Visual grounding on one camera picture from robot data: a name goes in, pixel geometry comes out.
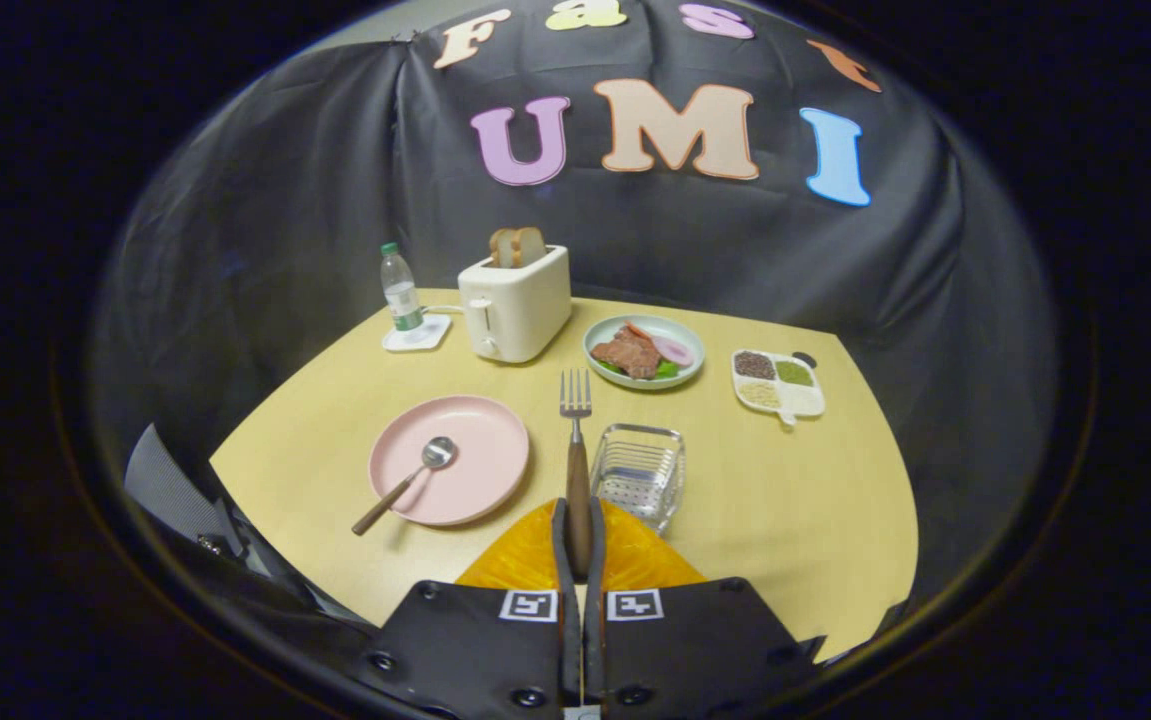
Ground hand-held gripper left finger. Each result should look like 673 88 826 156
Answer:
365 497 584 720

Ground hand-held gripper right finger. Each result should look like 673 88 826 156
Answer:
583 497 826 720

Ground wooden handled metal fork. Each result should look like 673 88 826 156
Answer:
560 368 595 579

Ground wooden handled metal spoon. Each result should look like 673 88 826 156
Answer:
352 436 459 537

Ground pink round plate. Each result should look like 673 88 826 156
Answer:
368 395 531 528

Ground brown meat slices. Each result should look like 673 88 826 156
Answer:
590 328 663 381

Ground pale green food plate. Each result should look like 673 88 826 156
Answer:
583 315 706 391

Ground white toaster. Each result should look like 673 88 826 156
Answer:
458 245 573 364

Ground white divided seasoning dish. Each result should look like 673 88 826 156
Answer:
731 348 826 427

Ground white square coaster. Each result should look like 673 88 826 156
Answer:
382 313 453 353

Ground clear plastic water bottle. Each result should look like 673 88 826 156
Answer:
380 242 426 332

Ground grey ribbed band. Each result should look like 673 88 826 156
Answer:
123 423 236 546

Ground black backdrop cloth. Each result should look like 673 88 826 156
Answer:
85 0 1061 641

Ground metal wire cutlery basket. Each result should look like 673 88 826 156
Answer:
591 423 686 535

